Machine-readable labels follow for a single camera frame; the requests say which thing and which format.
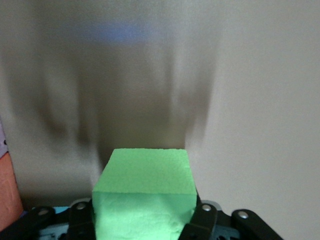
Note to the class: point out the light blue foam cube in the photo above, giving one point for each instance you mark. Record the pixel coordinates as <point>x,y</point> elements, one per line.
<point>61,210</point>

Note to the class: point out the green foam cube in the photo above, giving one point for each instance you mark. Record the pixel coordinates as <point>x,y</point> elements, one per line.
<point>145,190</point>

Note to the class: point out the orange foam cube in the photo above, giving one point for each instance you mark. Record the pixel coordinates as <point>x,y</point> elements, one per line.
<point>8,187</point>

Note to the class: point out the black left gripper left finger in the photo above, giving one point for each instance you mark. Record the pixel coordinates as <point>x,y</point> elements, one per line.
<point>62,225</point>

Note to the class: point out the pink foam cube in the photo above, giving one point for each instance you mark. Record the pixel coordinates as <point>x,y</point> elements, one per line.
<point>3,137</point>

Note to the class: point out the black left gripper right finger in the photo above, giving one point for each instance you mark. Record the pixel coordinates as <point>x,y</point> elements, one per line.
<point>225,225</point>

